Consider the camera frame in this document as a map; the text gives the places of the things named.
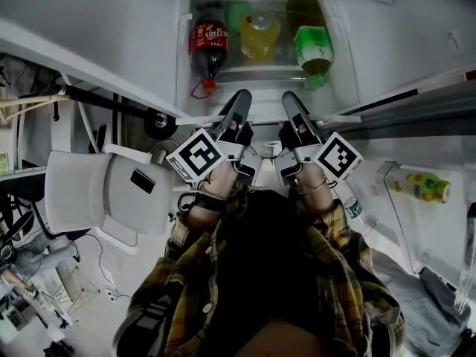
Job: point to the grey floor mat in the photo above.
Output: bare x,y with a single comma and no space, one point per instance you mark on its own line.
424,311

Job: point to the person's left forearm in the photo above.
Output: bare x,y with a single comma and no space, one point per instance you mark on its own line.
213,193

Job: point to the clear glass fridge shelf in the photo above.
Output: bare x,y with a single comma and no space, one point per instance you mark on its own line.
267,74

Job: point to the white office chair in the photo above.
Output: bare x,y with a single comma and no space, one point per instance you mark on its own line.
82,192

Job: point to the yellow plaid shirt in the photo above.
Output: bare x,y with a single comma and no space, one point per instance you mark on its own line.
193,273

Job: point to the yellow juice bottle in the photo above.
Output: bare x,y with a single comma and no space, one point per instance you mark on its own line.
260,37

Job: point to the white fridge door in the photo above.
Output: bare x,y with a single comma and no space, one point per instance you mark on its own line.
420,132

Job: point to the white power strip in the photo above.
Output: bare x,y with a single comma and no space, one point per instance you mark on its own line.
110,294

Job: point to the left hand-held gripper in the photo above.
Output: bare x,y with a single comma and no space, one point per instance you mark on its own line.
196,155

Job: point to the gold bangle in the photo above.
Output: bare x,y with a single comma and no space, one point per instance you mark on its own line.
312,190

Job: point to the wooden sticks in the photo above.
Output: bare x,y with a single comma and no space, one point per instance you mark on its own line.
29,104

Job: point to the black phone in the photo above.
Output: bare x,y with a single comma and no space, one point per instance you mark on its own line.
143,181

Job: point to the white folding stand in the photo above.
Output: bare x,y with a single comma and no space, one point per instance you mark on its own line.
72,285

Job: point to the large green tea bottle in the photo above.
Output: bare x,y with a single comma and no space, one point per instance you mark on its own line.
312,47

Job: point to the water bottle with green label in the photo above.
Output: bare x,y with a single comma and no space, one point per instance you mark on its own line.
353,208

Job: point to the white fridge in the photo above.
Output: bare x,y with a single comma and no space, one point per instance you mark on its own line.
93,32

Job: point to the fruit print juice bottle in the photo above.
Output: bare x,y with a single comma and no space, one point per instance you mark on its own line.
416,184

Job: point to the person's right hand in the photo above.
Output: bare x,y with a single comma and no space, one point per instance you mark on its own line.
288,136

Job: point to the cola bottle with red label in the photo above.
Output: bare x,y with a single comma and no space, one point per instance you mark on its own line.
207,39

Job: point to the person's left hand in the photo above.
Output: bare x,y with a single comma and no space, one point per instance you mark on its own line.
243,134

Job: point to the person's right forearm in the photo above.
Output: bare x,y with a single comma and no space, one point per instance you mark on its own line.
314,195

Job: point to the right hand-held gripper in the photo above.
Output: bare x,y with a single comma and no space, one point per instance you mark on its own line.
337,156

